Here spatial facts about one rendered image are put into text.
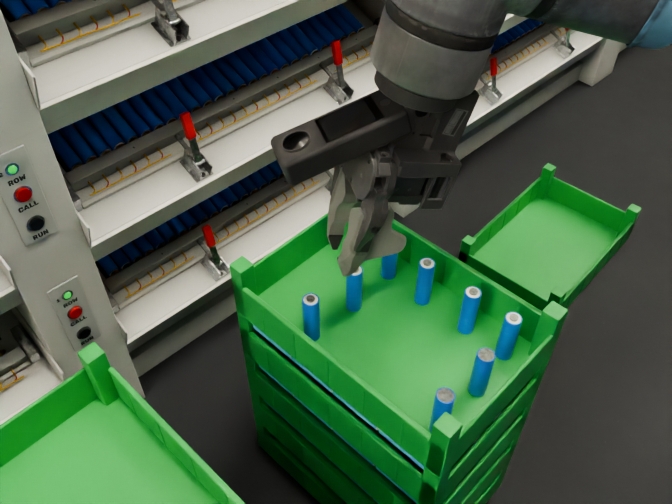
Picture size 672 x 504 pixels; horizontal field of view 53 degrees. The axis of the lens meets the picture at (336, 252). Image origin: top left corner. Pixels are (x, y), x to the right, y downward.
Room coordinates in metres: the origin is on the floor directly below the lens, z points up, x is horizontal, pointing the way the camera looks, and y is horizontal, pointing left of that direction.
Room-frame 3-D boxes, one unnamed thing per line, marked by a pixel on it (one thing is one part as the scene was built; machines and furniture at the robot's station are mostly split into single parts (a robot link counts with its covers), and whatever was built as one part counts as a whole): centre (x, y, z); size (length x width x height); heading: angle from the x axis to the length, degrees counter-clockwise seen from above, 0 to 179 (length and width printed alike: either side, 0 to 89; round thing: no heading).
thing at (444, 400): (0.34, -0.10, 0.36); 0.02 x 0.02 x 0.06
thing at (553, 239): (0.90, -0.40, 0.04); 0.30 x 0.20 x 0.08; 137
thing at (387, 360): (0.47, -0.06, 0.36); 0.30 x 0.20 x 0.08; 46
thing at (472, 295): (0.47, -0.15, 0.36); 0.02 x 0.02 x 0.06
